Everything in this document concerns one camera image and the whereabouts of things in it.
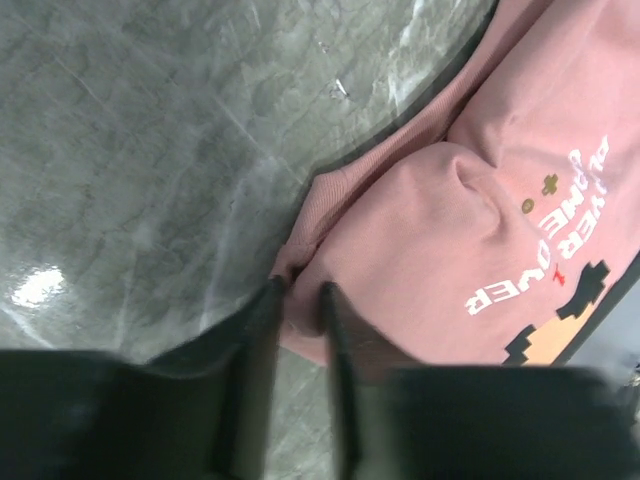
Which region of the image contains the pink t-shirt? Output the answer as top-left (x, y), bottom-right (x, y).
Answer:
top-left (274, 1), bottom-right (639, 365)

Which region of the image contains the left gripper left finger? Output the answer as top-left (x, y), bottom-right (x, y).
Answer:
top-left (1, 278), bottom-right (284, 479)

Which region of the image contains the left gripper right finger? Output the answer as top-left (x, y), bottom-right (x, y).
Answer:
top-left (321, 283), bottom-right (639, 479)

